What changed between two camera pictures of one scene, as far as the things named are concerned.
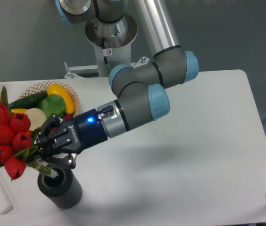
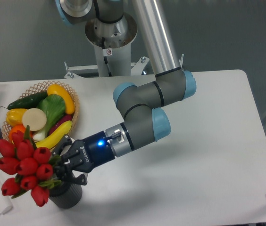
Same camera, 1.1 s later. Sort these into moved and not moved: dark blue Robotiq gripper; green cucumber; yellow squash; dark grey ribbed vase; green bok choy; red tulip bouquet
Moved: red tulip bouquet; dark blue Robotiq gripper
Not moved: green cucumber; dark grey ribbed vase; yellow squash; green bok choy
